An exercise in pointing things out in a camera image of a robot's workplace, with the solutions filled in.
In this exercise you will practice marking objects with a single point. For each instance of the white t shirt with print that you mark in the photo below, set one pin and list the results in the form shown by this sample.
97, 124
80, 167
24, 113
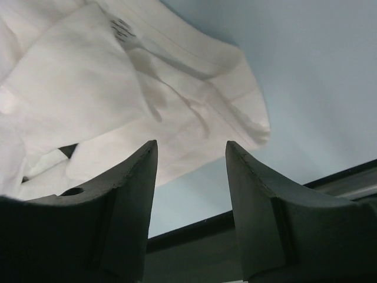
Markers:
85, 83

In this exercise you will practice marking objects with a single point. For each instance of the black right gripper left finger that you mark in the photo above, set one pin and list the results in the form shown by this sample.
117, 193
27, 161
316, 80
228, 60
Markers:
101, 227

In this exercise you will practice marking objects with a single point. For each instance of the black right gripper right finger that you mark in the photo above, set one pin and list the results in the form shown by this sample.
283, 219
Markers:
287, 232

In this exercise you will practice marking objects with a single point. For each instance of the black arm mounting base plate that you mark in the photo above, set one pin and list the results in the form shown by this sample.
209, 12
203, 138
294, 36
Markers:
353, 183

